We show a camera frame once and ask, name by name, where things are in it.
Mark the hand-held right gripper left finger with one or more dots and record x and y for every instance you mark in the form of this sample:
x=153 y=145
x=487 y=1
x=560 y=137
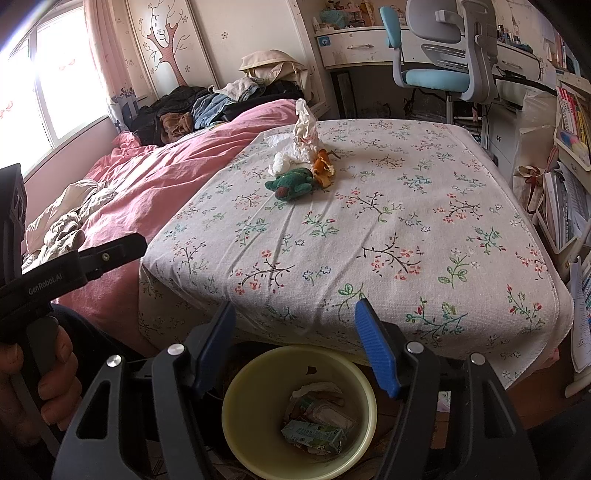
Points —
x=214 y=350

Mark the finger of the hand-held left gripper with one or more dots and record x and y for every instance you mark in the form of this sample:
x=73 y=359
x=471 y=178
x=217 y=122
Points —
x=115 y=254

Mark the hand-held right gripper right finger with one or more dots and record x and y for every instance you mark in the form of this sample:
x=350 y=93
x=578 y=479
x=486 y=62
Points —
x=376 y=350

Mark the pale yellow plastic bin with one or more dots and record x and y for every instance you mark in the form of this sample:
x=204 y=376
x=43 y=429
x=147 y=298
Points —
x=249 y=406

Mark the green drink carton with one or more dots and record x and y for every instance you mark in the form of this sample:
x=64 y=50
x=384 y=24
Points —
x=314 y=436

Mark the green plush toy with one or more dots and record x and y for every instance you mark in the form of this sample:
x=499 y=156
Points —
x=293 y=182

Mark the orange brown wrapper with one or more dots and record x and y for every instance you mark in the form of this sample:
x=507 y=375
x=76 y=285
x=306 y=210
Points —
x=323 y=170

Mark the stained tissue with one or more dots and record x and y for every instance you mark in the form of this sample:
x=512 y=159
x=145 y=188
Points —
x=305 y=134

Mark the person's left hand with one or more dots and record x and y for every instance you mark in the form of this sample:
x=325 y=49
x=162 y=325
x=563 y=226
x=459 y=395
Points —
x=64 y=374

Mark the cream clothes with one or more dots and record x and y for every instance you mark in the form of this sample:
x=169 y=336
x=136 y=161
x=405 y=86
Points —
x=64 y=221

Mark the pink duvet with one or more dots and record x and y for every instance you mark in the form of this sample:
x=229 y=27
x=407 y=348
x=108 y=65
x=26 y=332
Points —
x=161 y=184

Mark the floral tablecloth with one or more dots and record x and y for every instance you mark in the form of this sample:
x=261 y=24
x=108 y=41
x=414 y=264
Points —
x=369 y=230

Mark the brown garment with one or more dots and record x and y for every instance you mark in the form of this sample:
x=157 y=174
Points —
x=175 y=127

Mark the pile of clothes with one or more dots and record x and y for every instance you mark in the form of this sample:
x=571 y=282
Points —
x=175 y=99

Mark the blue jeans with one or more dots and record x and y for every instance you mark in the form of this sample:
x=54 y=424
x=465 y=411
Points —
x=210 y=110

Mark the window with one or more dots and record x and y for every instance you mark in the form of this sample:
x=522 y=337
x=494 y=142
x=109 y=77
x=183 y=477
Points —
x=55 y=83

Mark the pink curtain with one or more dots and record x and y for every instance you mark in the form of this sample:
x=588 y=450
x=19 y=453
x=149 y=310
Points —
x=108 y=55

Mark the white grey garment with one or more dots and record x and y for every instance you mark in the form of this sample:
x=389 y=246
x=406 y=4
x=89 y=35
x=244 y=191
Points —
x=238 y=88

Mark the tree decorated wardrobe door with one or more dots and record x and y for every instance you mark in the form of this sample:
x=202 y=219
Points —
x=184 y=46

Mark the black garment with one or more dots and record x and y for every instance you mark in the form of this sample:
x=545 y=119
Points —
x=277 y=94

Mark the stack of papers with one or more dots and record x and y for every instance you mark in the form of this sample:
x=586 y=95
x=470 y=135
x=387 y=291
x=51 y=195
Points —
x=563 y=207

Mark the beige garment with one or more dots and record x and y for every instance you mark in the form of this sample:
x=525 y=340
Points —
x=272 y=64

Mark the white plastic bag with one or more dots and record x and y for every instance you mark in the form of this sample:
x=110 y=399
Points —
x=538 y=129

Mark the white bookshelf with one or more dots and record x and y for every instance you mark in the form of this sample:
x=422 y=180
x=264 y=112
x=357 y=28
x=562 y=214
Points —
x=570 y=152

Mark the white desk with drawers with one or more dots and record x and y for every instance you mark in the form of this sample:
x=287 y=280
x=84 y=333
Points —
x=351 y=48

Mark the row of books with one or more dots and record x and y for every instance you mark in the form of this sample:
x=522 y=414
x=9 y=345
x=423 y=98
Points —
x=572 y=110

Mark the grey blue office chair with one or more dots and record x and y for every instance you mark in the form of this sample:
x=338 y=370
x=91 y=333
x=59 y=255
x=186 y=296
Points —
x=443 y=46

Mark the teal container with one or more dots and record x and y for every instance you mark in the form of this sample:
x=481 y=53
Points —
x=333 y=18

